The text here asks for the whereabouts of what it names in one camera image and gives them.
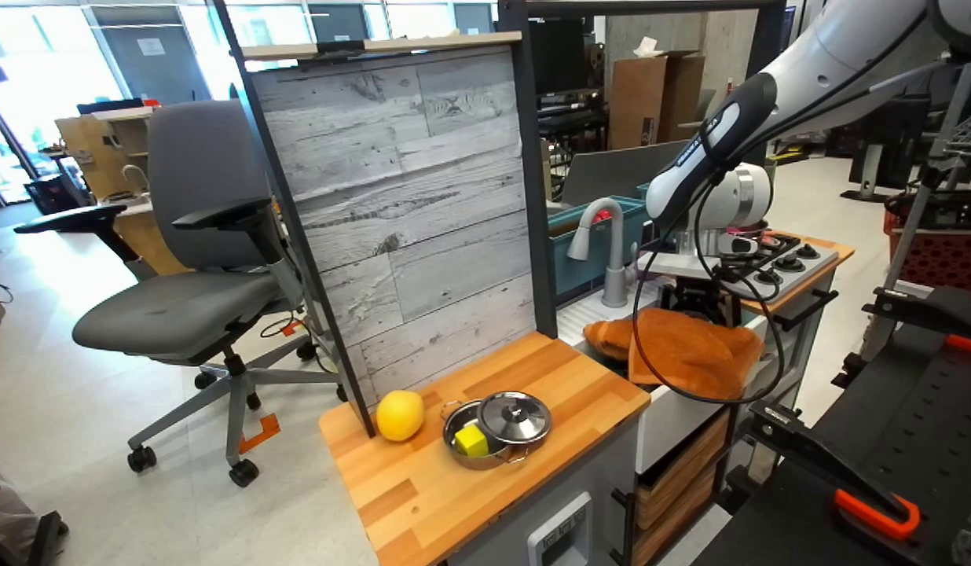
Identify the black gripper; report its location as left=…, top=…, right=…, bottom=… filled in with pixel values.
left=665, top=274, right=764, bottom=317

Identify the grey toy faucet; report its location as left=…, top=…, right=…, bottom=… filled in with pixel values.
left=566, top=196, right=633, bottom=311

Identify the grey toy stove top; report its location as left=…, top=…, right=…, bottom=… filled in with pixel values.
left=713, top=231, right=853, bottom=316

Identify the white toy sink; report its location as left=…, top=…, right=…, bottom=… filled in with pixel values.
left=552, top=274, right=764, bottom=475

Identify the yellow block toy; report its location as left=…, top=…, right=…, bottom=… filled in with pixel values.
left=450, top=423, right=492, bottom=462

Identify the wooden toy kitchen unit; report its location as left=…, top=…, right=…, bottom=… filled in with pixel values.
left=317, top=231, right=857, bottom=566

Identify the yellow lemon toy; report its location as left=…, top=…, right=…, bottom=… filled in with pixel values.
left=369, top=388, right=431, bottom=447

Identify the orange cloth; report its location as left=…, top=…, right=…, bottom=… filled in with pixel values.
left=580, top=304, right=766, bottom=409

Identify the black stove grate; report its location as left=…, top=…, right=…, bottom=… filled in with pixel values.
left=713, top=234, right=823, bottom=283

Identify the small teal planter box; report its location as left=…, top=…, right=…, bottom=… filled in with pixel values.
left=543, top=198, right=652, bottom=310

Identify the grey partition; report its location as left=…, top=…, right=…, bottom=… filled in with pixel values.
left=558, top=140, right=697, bottom=210

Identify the tall cardboard box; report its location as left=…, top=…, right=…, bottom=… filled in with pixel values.
left=603, top=52, right=671, bottom=152
left=661, top=49, right=711, bottom=144

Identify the red mesh crate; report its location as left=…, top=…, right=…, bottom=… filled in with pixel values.
left=884, top=201, right=971, bottom=298

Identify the silver pan lid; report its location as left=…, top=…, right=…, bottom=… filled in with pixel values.
left=475, top=391, right=557, bottom=450

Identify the black perforated table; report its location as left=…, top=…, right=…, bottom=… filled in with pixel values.
left=697, top=281, right=971, bottom=566

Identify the small silver pan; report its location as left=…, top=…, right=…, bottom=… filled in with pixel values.
left=441, top=391, right=557, bottom=471

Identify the grey wood plank panel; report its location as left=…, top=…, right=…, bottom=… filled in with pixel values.
left=235, top=30, right=539, bottom=427

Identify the grey office chair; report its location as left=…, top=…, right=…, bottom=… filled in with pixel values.
left=8, top=97, right=349, bottom=491

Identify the grey door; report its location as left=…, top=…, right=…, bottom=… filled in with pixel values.
left=87, top=2, right=237, bottom=108

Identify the open cardboard box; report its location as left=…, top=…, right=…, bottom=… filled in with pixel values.
left=49, top=103, right=193, bottom=281

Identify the grey bag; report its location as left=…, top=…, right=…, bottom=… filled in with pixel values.
left=0, top=450, right=72, bottom=566

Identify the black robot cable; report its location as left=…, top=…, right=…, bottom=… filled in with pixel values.
left=625, top=192, right=789, bottom=409

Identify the black metal kitchen frame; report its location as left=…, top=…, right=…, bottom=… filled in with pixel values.
left=495, top=0, right=791, bottom=339

